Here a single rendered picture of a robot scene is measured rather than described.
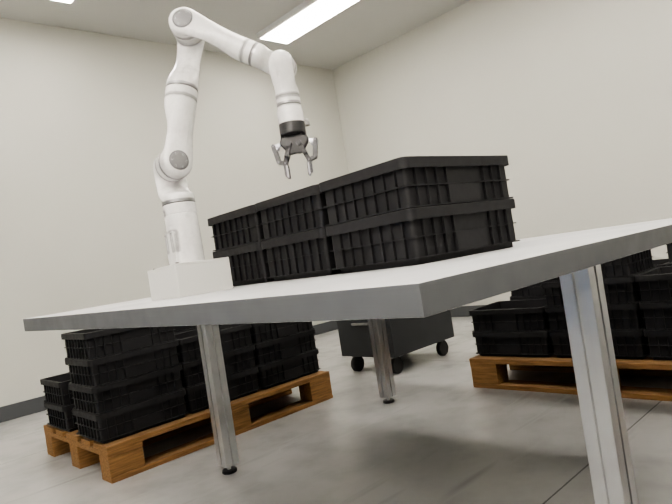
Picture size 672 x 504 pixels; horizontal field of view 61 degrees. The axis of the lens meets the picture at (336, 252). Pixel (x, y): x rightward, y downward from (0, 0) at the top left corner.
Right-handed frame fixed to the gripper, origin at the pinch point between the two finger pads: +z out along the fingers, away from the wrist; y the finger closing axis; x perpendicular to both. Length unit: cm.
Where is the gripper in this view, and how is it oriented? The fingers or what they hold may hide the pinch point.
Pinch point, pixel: (299, 172)
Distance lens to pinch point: 167.1
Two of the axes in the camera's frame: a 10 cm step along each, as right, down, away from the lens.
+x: 0.9, -0.1, 10.0
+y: 9.8, -1.5, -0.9
